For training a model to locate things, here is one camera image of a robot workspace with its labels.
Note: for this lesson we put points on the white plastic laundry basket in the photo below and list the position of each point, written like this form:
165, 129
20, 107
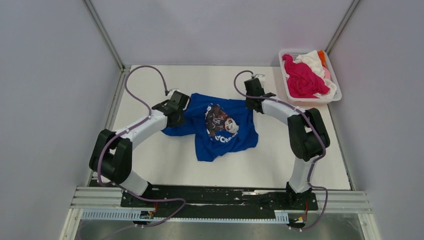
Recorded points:
305, 102

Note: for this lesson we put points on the pink t-shirt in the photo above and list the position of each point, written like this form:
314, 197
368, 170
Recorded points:
327, 74

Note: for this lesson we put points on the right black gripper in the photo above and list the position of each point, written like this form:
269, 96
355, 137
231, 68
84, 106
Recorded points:
248, 104

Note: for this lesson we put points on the aluminium frame rail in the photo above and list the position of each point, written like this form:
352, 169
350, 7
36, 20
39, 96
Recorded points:
339, 201

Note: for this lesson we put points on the magenta t-shirt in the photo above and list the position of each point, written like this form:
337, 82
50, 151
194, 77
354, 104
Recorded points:
302, 82

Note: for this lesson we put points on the orange t-shirt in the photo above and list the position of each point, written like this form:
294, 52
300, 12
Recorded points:
322, 57

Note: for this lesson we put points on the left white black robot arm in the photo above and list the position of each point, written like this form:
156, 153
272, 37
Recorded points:
112, 155

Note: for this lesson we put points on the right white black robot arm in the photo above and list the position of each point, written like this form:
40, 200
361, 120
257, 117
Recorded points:
308, 136

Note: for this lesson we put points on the blue graphic t-shirt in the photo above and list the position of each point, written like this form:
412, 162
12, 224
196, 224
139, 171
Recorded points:
219, 126

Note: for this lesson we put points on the white t-shirt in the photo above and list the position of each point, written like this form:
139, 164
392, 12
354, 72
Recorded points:
313, 61

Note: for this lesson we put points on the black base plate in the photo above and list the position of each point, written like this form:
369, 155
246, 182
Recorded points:
216, 202

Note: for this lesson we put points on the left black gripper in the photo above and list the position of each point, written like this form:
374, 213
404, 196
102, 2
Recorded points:
181, 120

